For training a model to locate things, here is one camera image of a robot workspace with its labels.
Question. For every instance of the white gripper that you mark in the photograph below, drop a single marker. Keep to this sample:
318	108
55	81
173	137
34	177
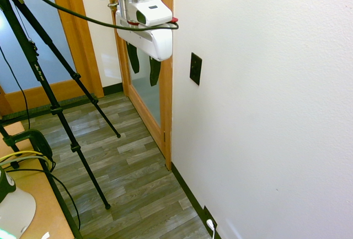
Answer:
149	40

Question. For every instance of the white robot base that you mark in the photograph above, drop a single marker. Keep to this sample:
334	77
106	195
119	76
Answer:
13	206

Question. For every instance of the wooden frosted glass door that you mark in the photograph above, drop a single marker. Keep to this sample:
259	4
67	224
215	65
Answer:
41	79

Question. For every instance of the black table clamp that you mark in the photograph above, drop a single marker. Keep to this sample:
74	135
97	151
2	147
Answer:
38	142

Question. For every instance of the white power plug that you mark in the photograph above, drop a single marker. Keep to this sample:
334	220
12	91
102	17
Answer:
211	226

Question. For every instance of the black wall light switch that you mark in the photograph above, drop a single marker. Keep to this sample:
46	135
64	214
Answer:
195	69

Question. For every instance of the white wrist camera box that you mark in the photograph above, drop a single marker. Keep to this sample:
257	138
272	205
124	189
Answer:
150	11

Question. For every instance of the black camera tripod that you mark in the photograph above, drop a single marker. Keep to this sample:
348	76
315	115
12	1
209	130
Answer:
52	95

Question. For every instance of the black wall outlet plate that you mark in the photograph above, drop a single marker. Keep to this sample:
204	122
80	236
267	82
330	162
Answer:
209	218

